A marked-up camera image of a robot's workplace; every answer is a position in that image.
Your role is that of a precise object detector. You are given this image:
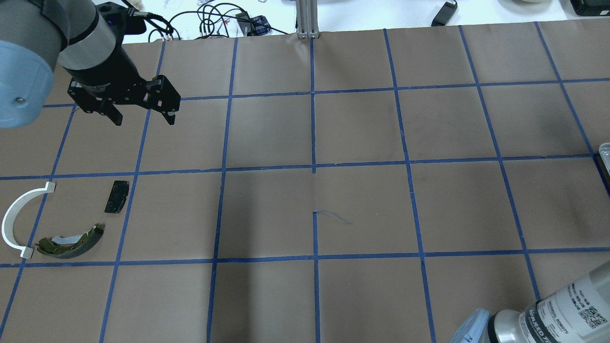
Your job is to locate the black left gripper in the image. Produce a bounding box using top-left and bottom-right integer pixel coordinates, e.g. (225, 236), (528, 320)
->
(67, 43), (181, 126)

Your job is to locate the black brake pad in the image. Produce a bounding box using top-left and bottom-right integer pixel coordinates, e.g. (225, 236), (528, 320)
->
(104, 180), (130, 213)

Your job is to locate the green brake shoe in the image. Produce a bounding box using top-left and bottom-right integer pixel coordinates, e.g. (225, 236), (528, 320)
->
(35, 223), (105, 259)

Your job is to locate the black power adapter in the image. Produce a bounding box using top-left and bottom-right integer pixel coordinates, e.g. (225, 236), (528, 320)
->
(431, 0), (458, 27)

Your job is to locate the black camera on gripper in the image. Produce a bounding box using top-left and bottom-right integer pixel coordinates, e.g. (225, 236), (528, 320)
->
(95, 2), (147, 41)

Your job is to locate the black cable bundle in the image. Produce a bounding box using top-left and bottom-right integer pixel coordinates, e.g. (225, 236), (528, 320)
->
(143, 1), (291, 40)

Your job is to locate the white curved plastic bracket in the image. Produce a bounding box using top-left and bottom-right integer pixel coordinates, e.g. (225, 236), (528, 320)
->
(1, 182), (56, 260)

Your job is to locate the aluminium frame post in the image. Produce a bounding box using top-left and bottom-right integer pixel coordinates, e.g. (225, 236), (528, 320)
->
(295, 0), (320, 40)

